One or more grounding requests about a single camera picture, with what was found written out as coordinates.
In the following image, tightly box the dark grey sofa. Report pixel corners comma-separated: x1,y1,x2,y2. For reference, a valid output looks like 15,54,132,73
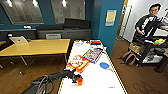
35,17,93,42

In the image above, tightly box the interior glass window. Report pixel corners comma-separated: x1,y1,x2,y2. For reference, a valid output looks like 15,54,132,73
50,0,87,25
0,0,45,26

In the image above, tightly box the white open laptop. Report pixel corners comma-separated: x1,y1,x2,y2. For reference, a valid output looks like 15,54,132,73
9,36,31,46

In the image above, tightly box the colourful snack box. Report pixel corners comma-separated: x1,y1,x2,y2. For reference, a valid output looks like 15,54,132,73
89,40,102,46

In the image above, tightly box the shallow blue plastic bowl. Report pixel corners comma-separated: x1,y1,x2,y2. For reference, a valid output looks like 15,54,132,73
99,62,111,71

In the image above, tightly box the orange wooden door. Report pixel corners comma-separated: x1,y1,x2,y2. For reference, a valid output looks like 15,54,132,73
117,0,130,40

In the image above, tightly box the yellow framed pillar notice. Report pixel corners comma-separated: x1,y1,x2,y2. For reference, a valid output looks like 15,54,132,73
104,10,118,27

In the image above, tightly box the purple colourful game box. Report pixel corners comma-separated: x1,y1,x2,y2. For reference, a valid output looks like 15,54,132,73
82,47,104,65

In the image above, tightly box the black wheeled cart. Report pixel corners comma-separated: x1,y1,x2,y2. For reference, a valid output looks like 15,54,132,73
133,33,168,74

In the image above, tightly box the black office chair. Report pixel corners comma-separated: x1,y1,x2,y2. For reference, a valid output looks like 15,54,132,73
4,33,17,48

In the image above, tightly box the person in dark shirt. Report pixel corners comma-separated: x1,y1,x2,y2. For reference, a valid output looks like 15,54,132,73
133,3,168,44

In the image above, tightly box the long wooden office table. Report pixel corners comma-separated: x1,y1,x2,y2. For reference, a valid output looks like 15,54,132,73
0,38,72,75

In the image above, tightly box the yellow green ball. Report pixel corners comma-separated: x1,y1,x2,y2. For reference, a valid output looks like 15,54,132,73
154,38,166,46

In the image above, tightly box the small orange cup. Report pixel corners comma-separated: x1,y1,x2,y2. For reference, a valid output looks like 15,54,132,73
76,78,84,87

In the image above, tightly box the orange board game box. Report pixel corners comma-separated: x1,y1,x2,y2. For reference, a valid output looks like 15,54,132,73
66,54,91,75

